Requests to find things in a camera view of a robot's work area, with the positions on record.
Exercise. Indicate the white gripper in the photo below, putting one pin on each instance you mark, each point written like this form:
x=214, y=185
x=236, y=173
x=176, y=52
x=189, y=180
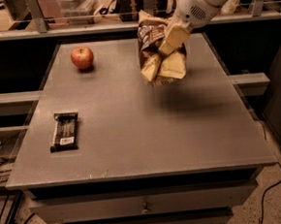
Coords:
x=190, y=15

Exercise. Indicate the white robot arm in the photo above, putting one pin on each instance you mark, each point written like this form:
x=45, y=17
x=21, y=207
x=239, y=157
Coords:
x=162, y=40

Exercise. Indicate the red apple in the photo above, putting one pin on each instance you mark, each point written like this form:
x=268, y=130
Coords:
x=82, y=57

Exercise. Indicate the colourful snack bag on shelf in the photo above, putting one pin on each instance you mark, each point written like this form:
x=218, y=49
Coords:
x=229, y=7

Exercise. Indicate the black backpack on shelf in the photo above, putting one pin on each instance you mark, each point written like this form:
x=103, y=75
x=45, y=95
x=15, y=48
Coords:
x=128, y=10

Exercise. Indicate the clear plastic container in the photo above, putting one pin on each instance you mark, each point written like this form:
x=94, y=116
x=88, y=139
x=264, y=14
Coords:
x=78, y=11

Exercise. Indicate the black snack bar wrapper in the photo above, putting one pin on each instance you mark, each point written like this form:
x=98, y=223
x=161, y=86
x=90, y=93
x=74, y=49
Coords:
x=65, y=132

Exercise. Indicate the upper grey drawer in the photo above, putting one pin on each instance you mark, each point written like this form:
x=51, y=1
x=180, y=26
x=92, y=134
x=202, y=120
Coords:
x=135, y=203

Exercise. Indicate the grey metal shelf rail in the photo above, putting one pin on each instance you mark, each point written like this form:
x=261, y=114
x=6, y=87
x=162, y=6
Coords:
x=119, y=27

